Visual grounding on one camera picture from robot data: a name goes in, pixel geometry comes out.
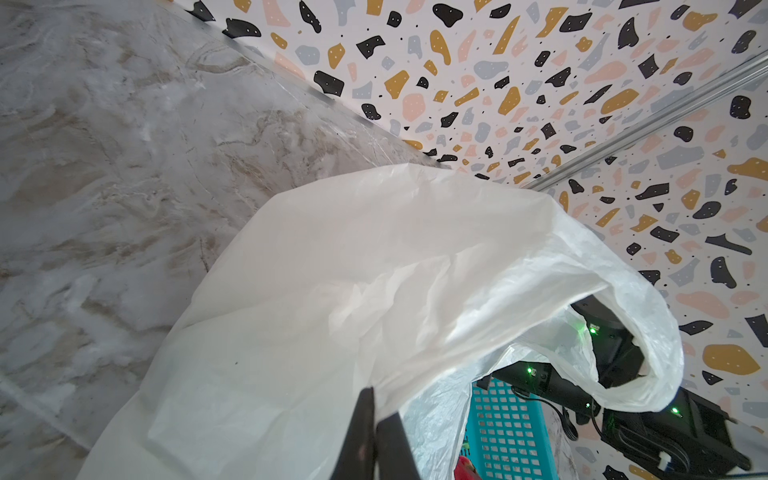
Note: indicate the red dragon fruit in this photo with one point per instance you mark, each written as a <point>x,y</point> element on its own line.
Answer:
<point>465,470</point>

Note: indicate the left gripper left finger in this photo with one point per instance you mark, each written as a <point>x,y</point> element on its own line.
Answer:
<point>356,460</point>

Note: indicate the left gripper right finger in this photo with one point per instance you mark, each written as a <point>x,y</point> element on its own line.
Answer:
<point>394,455</point>

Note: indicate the teal plastic basket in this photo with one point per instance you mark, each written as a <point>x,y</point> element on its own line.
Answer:
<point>505,436</point>

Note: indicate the white plastic bag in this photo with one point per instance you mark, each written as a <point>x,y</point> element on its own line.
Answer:
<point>408,279</point>

